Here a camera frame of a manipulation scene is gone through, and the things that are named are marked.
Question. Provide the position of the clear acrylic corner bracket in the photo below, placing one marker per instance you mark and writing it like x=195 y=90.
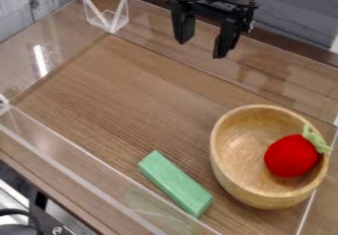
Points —
x=110 y=21

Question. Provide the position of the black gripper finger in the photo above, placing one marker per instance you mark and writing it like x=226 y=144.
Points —
x=228 y=37
x=182 y=23

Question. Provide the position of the black metal table leg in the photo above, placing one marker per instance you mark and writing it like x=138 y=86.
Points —
x=51 y=226

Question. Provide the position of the clear acrylic barrier wall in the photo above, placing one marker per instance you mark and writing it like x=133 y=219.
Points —
x=110 y=202

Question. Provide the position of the green rectangular block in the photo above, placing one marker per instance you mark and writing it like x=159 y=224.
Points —
x=185 y=191

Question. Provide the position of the brown wooden bowl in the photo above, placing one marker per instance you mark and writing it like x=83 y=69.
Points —
x=242 y=135

